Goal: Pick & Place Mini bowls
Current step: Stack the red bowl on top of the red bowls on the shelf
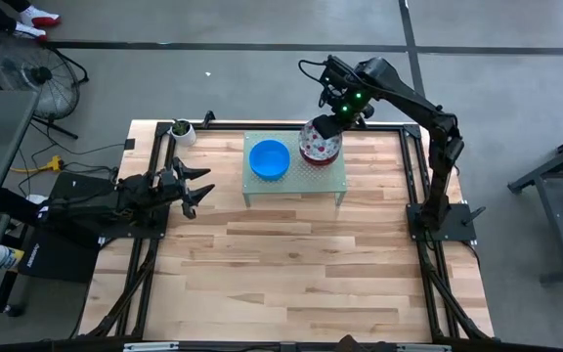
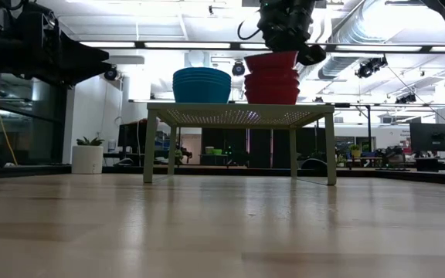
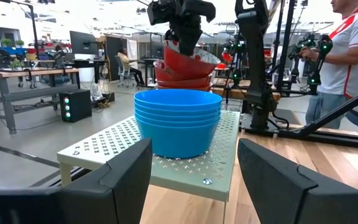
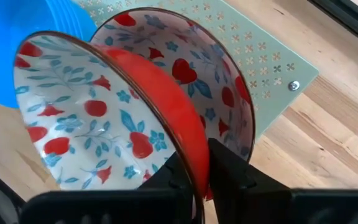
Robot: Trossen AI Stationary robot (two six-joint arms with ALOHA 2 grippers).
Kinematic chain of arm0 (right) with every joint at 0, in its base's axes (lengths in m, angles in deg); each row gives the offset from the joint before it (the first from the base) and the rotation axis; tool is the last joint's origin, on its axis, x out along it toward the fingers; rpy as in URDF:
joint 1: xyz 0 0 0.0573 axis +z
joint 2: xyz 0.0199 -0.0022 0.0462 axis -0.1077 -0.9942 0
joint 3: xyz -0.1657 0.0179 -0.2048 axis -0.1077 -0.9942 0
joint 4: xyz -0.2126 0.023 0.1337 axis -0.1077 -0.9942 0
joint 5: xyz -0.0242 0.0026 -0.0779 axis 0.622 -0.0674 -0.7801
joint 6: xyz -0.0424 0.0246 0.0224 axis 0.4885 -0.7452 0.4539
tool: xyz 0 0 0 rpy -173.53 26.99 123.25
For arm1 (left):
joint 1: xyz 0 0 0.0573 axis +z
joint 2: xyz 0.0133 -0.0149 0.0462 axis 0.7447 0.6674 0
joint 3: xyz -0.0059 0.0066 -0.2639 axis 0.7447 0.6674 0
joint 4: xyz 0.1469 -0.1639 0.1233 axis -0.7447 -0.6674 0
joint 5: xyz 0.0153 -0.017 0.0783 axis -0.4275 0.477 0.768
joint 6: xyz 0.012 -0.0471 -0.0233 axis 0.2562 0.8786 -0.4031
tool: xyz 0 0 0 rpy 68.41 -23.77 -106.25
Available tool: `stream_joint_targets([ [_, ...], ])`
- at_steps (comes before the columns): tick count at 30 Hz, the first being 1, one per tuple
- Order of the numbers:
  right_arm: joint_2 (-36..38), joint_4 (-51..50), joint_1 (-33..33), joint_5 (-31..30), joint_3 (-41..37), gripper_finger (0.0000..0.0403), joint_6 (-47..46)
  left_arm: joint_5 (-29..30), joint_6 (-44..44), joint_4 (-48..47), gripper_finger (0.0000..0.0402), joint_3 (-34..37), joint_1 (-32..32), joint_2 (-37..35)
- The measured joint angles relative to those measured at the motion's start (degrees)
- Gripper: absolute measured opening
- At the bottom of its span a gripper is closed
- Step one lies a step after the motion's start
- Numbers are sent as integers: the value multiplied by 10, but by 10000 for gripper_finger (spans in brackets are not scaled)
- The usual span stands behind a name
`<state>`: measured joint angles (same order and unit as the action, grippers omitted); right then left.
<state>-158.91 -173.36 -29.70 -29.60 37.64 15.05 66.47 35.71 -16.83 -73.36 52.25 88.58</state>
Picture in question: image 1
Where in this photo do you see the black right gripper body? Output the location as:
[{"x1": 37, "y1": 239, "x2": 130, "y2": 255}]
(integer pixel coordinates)
[{"x1": 312, "y1": 100, "x2": 375, "y2": 141}]

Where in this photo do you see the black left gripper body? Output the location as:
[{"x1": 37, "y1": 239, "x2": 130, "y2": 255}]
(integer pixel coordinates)
[{"x1": 155, "y1": 167, "x2": 198, "y2": 221}]

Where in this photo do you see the blue plastic mini bowl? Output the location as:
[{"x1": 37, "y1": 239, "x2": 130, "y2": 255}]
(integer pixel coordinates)
[{"x1": 248, "y1": 139, "x2": 292, "y2": 182}]

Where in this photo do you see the small plant in white pot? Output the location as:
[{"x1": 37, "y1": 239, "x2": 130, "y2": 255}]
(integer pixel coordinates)
[{"x1": 169, "y1": 118, "x2": 198, "y2": 148}]

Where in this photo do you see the green perforated metal shelf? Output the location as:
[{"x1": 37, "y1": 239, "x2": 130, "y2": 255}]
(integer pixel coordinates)
[{"x1": 240, "y1": 129, "x2": 349, "y2": 209}]

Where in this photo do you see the black controller box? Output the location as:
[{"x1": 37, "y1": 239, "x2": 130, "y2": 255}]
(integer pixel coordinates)
[{"x1": 49, "y1": 171, "x2": 119, "y2": 201}]

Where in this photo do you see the black bag with white print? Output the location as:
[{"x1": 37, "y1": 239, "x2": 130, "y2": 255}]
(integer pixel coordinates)
[{"x1": 17, "y1": 227, "x2": 102, "y2": 284}]

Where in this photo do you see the black floor fan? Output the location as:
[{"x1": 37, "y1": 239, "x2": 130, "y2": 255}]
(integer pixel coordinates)
[{"x1": 0, "y1": 28, "x2": 91, "y2": 141}]

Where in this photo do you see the white and yellow can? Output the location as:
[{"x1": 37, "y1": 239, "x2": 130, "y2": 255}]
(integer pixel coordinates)
[{"x1": 0, "y1": 243, "x2": 26, "y2": 273}]

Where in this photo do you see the person's shoe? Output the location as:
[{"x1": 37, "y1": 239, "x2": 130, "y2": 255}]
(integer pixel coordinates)
[
  {"x1": 19, "y1": 4, "x2": 62, "y2": 29},
  {"x1": 11, "y1": 22, "x2": 48, "y2": 43}
]

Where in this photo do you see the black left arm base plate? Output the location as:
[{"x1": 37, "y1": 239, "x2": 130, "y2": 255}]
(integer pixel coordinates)
[{"x1": 98, "y1": 214, "x2": 170, "y2": 241}]

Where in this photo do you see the black floor cable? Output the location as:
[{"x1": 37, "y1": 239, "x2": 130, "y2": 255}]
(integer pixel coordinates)
[{"x1": 29, "y1": 119, "x2": 126, "y2": 157}]

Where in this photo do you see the yellow extension cord plug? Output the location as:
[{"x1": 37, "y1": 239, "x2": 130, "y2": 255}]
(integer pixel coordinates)
[{"x1": 10, "y1": 154, "x2": 65, "y2": 175}]

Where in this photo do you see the silver metal bracket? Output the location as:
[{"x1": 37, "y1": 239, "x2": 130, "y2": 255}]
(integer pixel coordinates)
[
  {"x1": 123, "y1": 341, "x2": 180, "y2": 352},
  {"x1": 397, "y1": 343, "x2": 452, "y2": 352}
]

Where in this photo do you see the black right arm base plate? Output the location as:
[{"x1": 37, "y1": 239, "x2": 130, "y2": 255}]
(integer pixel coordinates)
[{"x1": 407, "y1": 202, "x2": 478, "y2": 243}]

